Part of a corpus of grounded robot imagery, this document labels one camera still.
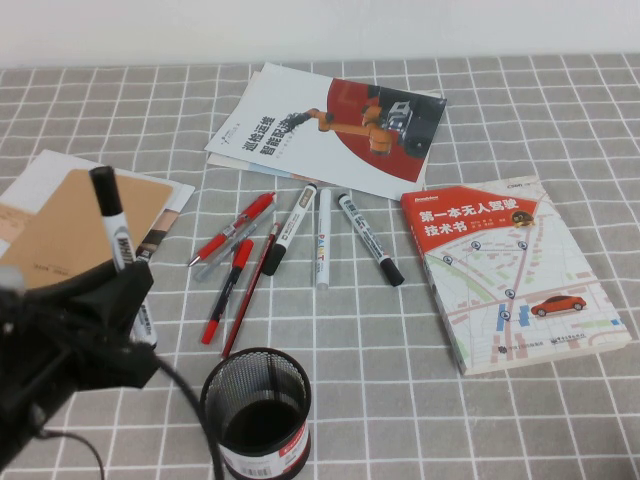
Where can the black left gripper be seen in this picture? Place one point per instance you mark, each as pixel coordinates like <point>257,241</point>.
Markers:
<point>75,330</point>

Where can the white board marker black cap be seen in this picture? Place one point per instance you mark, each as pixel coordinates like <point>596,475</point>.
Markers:
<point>112,210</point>

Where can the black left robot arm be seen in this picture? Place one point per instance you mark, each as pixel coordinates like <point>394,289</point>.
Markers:
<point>25,390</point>

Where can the black pen with red cap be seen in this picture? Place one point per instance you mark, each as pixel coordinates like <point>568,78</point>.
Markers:
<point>222,295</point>

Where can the clear grey pen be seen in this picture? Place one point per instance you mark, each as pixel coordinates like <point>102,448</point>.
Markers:
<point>250,229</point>

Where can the red gel pen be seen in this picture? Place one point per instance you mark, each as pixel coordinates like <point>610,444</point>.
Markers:
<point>257,205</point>

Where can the black mesh pen holder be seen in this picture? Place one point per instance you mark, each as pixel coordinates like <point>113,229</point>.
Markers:
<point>270,452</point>

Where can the tan kraft notebook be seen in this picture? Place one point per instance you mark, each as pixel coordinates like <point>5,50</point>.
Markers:
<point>60,225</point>

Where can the red pencil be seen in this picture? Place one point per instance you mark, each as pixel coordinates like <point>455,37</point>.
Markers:
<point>249,292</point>

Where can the pale leaflet under robot brochure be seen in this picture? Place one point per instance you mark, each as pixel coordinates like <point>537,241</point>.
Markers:
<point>225,162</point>

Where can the white marker with brown end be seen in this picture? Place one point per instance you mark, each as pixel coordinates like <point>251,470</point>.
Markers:
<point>295,220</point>

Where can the white paint marker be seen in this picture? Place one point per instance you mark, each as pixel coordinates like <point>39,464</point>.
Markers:
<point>323,240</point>

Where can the white marker with grey print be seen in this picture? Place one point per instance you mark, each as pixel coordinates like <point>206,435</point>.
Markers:
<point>367,235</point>

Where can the grey checked tablecloth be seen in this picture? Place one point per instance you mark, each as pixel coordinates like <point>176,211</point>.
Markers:
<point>400,400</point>

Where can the autonomous driving book red white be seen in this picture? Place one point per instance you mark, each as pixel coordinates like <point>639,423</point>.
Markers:
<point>500,275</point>

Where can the black wrist camera block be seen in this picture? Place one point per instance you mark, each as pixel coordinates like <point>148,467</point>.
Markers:
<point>130,367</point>

